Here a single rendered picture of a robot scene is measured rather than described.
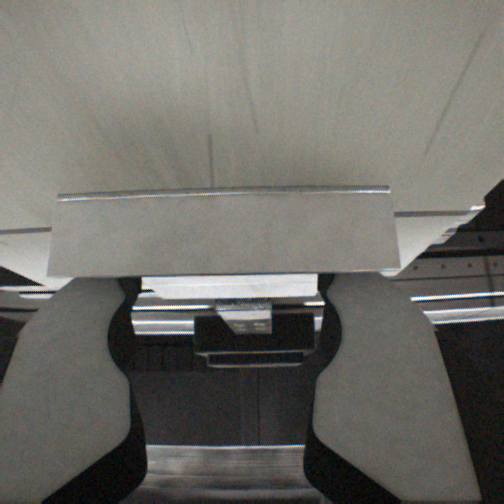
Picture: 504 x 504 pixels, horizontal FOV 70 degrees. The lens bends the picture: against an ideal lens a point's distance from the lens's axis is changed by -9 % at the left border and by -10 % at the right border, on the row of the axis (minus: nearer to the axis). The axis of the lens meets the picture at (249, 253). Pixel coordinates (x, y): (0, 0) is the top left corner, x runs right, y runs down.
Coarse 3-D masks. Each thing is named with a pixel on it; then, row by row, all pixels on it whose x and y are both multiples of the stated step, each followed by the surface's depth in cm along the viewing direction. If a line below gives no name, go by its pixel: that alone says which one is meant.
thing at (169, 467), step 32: (160, 448) 19; (192, 448) 19; (224, 448) 18; (256, 448) 18; (288, 448) 18; (160, 480) 18; (192, 480) 18; (224, 480) 18; (256, 480) 18; (288, 480) 18
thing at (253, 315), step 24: (240, 312) 25; (264, 312) 25; (216, 336) 38; (240, 336) 38; (264, 336) 38; (288, 336) 38; (312, 336) 38; (216, 360) 39; (240, 360) 39; (264, 360) 38; (288, 360) 38
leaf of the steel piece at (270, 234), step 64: (128, 192) 10; (192, 192) 10; (256, 192) 10; (320, 192) 10; (384, 192) 10; (64, 256) 9; (128, 256) 9; (192, 256) 9; (256, 256) 9; (320, 256) 9; (384, 256) 9
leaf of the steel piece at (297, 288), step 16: (160, 288) 19; (176, 288) 19; (192, 288) 20; (208, 288) 20; (224, 288) 20; (240, 288) 20; (256, 288) 20; (272, 288) 20; (288, 288) 20; (304, 288) 20
